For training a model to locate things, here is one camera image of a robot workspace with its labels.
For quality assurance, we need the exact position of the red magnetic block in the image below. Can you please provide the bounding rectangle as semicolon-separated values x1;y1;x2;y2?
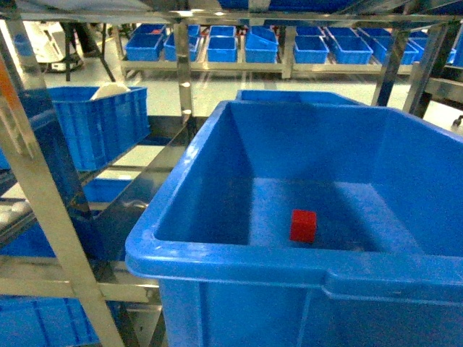
289;210;317;244

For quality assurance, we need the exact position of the far steel shelf with bins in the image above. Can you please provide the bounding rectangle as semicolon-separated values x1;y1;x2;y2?
111;21;463;80

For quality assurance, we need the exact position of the blue crate left shelf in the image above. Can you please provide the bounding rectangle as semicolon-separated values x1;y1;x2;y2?
21;85;151;172

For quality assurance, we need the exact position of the blue bin behind large bin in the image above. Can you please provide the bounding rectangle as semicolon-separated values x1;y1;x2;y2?
236;90;364;106

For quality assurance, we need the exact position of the large blue bin foreground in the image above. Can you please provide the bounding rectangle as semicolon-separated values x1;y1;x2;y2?
125;100;462;346

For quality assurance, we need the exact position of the blue bin lower left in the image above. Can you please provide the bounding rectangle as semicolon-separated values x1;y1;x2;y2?
1;296;100;346

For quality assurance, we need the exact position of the steel shelf frame left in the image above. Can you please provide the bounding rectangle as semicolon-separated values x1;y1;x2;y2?
0;0;203;347

